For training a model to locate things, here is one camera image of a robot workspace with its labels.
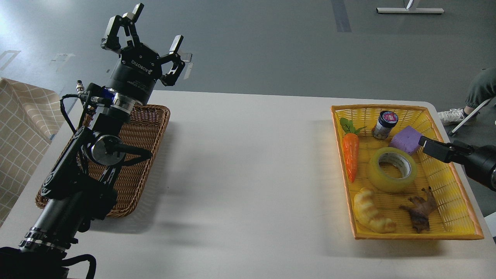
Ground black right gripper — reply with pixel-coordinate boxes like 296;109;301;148
418;136;496;192

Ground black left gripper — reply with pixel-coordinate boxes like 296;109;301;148
100;3;185;106

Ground yellow tape roll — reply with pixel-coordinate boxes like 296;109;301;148
366;147;418;193

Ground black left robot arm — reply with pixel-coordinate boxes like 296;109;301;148
1;3;186;279

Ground white sneaker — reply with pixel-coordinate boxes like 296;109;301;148
438;107;475;126

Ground purple foam block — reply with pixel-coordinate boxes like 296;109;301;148
388;126;422;155

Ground yellow plastic basket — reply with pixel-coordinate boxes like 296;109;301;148
330;104;484;240

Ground brown toy animal figure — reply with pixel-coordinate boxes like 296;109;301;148
399;186;437;234

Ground small dark-lidded jar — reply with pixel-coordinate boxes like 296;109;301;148
372;110;399;141

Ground brown wicker basket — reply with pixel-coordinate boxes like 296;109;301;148
36;105;170;220

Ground seated person leg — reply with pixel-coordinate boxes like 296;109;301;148
464;67;496;115

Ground orange toy carrot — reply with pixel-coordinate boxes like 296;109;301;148
339;118;365;182

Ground toy croissant bread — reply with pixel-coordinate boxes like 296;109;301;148
353;187;396;234

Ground beige checkered cloth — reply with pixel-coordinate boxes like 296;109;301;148
0;78;64;224

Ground white metal stand base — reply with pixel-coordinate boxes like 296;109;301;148
376;0;445;15

